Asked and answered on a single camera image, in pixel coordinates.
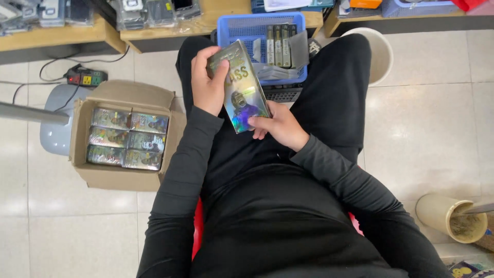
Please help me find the black power cable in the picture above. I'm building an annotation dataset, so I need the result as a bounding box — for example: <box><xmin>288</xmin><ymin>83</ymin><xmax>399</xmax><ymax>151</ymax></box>
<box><xmin>0</xmin><ymin>46</ymin><xmax>131</xmax><ymax>112</ymax></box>

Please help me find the person's left hand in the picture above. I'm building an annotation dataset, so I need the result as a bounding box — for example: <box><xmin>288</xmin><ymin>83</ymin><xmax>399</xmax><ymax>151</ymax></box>
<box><xmin>191</xmin><ymin>46</ymin><xmax>231</xmax><ymax>117</ymax></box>

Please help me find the stack of holographic boxes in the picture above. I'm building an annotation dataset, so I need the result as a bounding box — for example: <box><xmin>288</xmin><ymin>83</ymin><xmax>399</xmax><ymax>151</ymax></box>
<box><xmin>86</xmin><ymin>107</ymin><xmax>170</xmax><ymax>171</ymax></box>

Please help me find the colourful printed mat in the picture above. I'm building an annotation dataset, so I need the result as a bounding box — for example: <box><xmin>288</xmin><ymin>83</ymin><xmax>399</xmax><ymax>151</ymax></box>
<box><xmin>447</xmin><ymin>259</ymin><xmax>494</xmax><ymax>278</ymax></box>

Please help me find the grey plastic wrapping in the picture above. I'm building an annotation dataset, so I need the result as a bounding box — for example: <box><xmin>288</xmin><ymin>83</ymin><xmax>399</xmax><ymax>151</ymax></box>
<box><xmin>252</xmin><ymin>30</ymin><xmax>310</xmax><ymax>81</ymax></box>

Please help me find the person's right hand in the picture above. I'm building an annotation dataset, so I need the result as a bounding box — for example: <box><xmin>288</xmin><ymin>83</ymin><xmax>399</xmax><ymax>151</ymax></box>
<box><xmin>247</xmin><ymin>100</ymin><xmax>310</xmax><ymax>153</ymax></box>

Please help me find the white plastic bucket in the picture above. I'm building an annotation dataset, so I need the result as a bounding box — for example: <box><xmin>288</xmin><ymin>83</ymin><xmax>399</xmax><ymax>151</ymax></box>
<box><xmin>341</xmin><ymin>27</ymin><xmax>394</xmax><ymax>88</ymax></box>

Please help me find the metal blade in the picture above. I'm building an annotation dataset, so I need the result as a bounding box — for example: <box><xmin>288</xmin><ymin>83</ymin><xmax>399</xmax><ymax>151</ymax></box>
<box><xmin>460</xmin><ymin>202</ymin><xmax>494</xmax><ymax>215</ymax></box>

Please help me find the grey metal pole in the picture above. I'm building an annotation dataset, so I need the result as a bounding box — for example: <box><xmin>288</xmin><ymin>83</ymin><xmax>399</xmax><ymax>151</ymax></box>
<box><xmin>0</xmin><ymin>101</ymin><xmax>71</xmax><ymax>126</ymax></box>

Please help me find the blue plastic basket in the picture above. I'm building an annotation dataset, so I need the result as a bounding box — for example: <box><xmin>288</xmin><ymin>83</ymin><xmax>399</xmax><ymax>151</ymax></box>
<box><xmin>217</xmin><ymin>12</ymin><xmax>308</xmax><ymax>86</ymax></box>

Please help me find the brown cardboard carton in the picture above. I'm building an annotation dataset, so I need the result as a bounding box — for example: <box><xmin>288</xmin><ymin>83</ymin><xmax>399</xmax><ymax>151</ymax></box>
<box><xmin>69</xmin><ymin>80</ymin><xmax>188</xmax><ymax>193</ymax></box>

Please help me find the wooden table with packed cases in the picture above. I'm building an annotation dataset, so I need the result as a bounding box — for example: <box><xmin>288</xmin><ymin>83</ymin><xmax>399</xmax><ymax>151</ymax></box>
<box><xmin>98</xmin><ymin>0</ymin><xmax>324</xmax><ymax>54</ymax></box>

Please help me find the person's body in black clothing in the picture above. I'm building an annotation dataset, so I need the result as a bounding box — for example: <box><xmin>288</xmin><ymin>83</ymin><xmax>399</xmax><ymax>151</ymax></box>
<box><xmin>175</xmin><ymin>33</ymin><xmax>410</xmax><ymax>278</ymax></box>

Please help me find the grey round fan base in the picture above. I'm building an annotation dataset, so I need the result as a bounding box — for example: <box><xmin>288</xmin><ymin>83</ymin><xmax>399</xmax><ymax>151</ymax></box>
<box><xmin>39</xmin><ymin>84</ymin><xmax>94</xmax><ymax>157</ymax></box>

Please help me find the black power strip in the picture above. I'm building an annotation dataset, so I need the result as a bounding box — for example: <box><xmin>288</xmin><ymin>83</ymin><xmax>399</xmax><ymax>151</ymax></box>
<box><xmin>66</xmin><ymin>67</ymin><xmax>109</xmax><ymax>86</ymax></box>

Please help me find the holographic packet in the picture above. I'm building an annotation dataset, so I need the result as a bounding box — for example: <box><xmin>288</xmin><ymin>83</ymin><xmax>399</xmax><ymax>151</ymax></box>
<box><xmin>206</xmin><ymin>39</ymin><xmax>273</xmax><ymax>135</ymax></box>

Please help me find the wooden table with phone cases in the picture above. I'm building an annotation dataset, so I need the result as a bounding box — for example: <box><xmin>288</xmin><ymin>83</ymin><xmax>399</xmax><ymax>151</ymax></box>
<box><xmin>0</xmin><ymin>0</ymin><xmax>129</xmax><ymax>65</ymax></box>

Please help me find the red plastic chair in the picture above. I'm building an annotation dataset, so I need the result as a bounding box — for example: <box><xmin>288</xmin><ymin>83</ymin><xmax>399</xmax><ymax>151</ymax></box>
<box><xmin>191</xmin><ymin>165</ymin><xmax>365</xmax><ymax>262</ymax></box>

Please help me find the wooden table with baskets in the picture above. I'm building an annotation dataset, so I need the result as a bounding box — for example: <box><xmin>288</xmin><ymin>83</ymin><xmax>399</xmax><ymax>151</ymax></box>
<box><xmin>323</xmin><ymin>0</ymin><xmax>494</xmax><ymax>38</ymax></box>

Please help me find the beige cylindrical container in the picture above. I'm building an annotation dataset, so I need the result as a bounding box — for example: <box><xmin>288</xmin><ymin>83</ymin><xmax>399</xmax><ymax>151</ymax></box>
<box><xmin>415</xmin><ymin>193</ymin><xmax>489</xmax><ymax>245</ymax></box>

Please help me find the black plastic basket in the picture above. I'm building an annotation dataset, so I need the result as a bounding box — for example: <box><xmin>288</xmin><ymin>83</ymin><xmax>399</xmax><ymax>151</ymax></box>
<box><xmin>262</xmin><ymin>84</ymin><xmax>304</xmax><ymax>103</ymax></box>

